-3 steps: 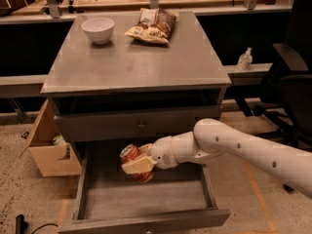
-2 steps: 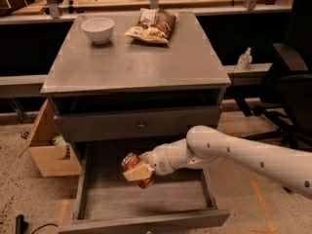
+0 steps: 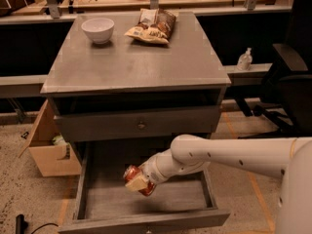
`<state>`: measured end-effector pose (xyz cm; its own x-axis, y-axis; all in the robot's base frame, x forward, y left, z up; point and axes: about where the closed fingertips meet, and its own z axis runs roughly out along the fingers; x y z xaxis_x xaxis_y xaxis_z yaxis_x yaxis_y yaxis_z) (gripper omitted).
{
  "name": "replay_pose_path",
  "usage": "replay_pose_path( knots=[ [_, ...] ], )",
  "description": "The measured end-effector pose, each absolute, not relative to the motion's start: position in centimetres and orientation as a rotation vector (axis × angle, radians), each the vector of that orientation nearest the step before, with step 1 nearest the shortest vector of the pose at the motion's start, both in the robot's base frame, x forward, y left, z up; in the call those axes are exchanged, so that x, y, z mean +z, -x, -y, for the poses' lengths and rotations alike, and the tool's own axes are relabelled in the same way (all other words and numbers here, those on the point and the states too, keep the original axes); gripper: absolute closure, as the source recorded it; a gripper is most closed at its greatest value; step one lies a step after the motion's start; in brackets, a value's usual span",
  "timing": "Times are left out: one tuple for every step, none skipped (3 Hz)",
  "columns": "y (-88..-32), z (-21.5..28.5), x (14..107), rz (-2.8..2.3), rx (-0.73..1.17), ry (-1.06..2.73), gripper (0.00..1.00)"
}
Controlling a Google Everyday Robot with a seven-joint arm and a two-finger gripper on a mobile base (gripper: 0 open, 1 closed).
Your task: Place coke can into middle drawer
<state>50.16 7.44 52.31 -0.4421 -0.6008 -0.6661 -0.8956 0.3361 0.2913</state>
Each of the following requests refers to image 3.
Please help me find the black cable plug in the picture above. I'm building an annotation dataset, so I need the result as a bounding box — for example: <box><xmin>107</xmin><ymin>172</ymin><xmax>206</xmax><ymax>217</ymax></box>
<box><xmin>15</xmin><ymin>214</ymin><xmax>59</xmax><ymax>234</ymax></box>

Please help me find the closed grey top drawer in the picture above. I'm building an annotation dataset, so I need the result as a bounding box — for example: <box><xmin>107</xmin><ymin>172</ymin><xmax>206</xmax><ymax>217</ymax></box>
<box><xmin>55</xmin><ymin>106</ymin><xmax>220</xmax><ymax>142</ymax></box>

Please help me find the white bowl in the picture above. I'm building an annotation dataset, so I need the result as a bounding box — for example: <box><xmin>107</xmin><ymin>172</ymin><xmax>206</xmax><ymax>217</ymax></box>
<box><xmin>81</xmin><ymin>18</ymin><xmax>115</xmax><ymax>44</ymax></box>

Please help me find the grey wooden drawer cabinet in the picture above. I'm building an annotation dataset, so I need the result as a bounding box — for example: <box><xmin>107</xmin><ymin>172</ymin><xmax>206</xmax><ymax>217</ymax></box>
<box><xmin>39</xmin><ymin>11</ymin><xmax>232</xmax><ymax>158</ymax></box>

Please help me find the green white item in box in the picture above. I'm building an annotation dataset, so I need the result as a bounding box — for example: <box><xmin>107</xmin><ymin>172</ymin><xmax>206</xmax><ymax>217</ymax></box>
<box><xmin>52</xmin><ymin>135</ymin><xmax>66</xmax><ymax>145</ymax></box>

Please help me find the open grey middle drawer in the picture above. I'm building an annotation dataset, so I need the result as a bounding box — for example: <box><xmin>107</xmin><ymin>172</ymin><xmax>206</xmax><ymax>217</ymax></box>
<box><xmin>58</xmin><ymin>139</ymin><xmax>231</xmax><ymax>234</ymax></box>

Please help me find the black office chair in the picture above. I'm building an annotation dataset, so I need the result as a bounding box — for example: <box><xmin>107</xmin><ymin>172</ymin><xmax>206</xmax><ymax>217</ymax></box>
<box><xmin>234</xmin><ymin>0</ymin><xmax>312</xmax><ymax>137</ymax></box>

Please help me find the chip bag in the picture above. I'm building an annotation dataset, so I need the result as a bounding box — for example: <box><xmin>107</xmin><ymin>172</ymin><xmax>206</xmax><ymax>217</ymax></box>
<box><xmin>125</xmin><ymin>9</ymin><xmax>176</xmax><ymax>45</ymax></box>

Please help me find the red coke can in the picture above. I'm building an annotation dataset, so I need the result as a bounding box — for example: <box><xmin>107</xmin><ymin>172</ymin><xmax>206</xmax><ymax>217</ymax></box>
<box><xmin>123</xmin><ymin>165</ymin><xmax>155</xmax><ymax>197</ymax></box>

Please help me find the hand sanitizer bottle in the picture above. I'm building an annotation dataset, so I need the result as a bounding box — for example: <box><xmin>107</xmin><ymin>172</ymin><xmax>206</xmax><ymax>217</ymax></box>
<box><xmin>237</xmin><ymin>48</ymin><xmax>253</xmax><ymax>71</ymax></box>

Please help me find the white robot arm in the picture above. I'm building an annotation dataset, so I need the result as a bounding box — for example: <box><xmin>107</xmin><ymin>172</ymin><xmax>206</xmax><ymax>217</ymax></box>
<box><xmin>124</xmin><ymin>135</ymin><xmax>312</xmax><ymax>234</ymax></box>

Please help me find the cardboard box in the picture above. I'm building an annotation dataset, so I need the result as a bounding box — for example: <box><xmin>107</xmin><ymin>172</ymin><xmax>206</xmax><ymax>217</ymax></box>
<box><xmin>19</xmin><ymin>100</ymin><xmax>81</xmax><ymax>176</ymax></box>

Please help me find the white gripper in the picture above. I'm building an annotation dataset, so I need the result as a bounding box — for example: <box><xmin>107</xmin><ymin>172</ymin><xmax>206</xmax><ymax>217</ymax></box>
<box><xmin>126</xmin><ymin>155</ymin><xmax>168</xmax><ymax>191</ymax></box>

